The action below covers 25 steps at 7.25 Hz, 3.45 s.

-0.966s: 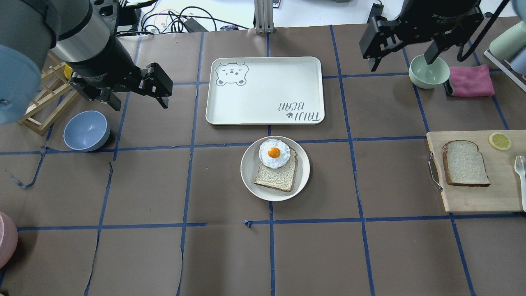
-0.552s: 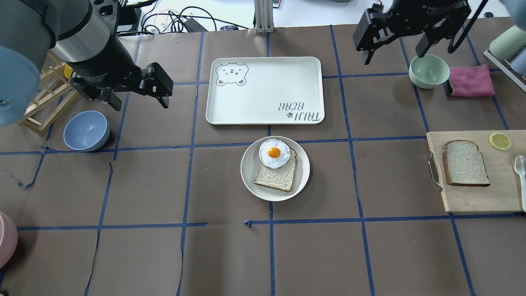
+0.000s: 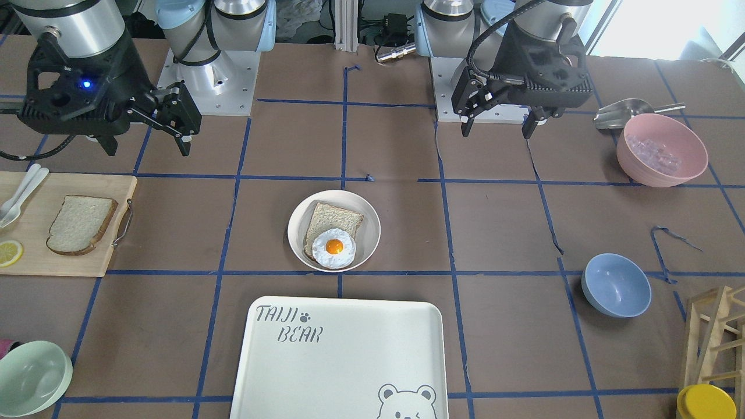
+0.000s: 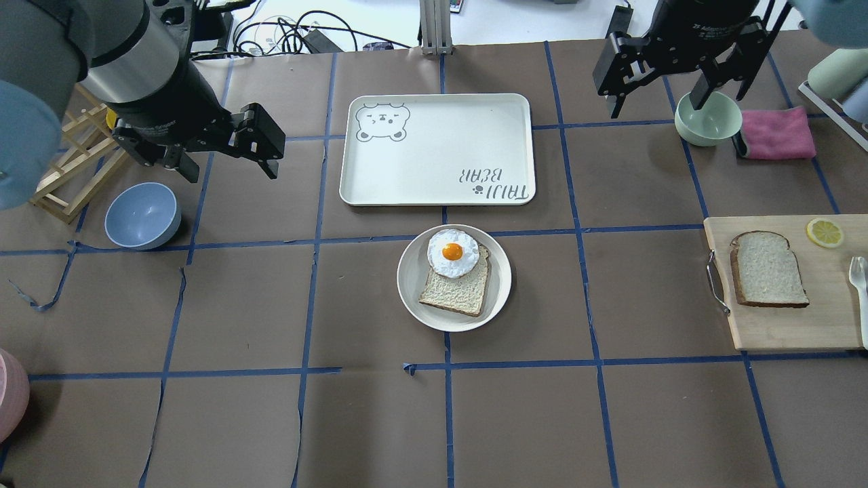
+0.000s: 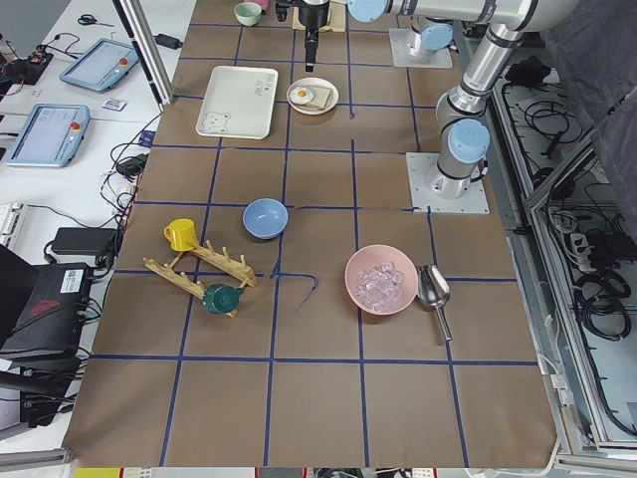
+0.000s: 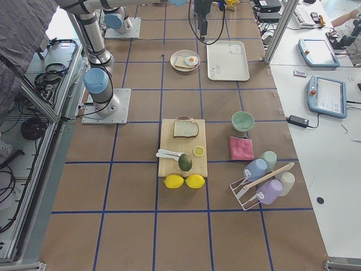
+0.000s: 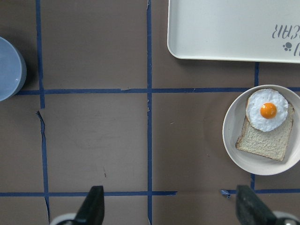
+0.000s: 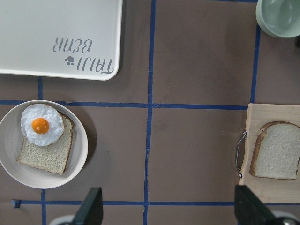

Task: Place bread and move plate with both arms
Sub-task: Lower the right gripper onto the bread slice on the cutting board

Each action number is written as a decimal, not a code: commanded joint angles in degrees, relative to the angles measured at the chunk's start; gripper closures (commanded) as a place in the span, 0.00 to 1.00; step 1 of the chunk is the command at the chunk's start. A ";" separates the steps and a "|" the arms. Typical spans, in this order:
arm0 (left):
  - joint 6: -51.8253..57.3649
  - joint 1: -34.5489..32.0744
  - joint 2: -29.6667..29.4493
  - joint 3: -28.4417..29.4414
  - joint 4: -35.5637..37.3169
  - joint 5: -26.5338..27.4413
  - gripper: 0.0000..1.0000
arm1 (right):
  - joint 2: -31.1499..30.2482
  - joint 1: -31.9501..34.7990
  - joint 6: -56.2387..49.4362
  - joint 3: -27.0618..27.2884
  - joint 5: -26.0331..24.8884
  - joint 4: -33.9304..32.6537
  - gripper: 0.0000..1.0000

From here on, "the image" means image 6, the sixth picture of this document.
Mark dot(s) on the right yellow lemon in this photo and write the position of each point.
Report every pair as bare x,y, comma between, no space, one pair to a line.
195,181

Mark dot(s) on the near teach pendant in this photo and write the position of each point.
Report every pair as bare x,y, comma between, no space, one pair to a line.
327,96

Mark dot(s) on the purple cup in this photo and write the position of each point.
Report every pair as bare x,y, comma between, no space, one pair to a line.
268,192

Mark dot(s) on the cream cup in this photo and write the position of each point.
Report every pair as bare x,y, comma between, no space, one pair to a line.
287,179

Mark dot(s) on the pink cloth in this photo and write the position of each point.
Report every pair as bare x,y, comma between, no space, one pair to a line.
241,149

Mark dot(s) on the white bread slice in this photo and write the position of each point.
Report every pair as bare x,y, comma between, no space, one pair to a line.
185,129

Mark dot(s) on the left yellow lemon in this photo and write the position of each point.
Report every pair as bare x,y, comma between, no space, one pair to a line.
173,181

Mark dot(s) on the wooden cutting board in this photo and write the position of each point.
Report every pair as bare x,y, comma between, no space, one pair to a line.
168,142

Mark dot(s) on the blue cup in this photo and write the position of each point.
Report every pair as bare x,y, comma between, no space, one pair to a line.
255,170

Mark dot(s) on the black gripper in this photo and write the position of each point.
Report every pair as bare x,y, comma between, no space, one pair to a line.
202,7

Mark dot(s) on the lemon slice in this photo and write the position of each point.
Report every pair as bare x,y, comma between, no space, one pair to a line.
198,151

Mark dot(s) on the fried egg toy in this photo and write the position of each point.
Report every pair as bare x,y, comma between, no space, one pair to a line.
191,60

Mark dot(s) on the cream round plate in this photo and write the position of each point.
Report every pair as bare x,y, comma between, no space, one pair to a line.
183,53

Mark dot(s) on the white wire cup rack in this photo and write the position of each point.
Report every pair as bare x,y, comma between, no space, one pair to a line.
245,191

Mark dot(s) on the green cup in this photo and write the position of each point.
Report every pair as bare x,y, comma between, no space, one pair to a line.
270,158

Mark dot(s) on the black power adapter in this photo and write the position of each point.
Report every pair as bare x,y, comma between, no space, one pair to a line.
298,121

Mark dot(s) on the far teach pendant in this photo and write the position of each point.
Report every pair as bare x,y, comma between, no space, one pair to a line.
318,54

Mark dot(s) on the teach pendant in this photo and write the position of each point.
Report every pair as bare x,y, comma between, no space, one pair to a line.
318,54
327,96

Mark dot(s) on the green bowl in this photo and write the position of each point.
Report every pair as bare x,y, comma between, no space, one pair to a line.
242,121

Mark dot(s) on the aluminium frame post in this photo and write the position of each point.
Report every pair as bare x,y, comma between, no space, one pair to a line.
280,29

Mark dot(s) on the bread slice on plate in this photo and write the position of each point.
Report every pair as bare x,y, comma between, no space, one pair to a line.
180,63

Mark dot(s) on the cream bear tray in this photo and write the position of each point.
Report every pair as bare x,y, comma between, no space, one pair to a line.
227,61

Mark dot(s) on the yellow lemon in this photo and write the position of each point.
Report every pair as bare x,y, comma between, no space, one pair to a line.
195,181
173,181

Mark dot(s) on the green avocado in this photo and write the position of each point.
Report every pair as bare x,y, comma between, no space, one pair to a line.
185,163

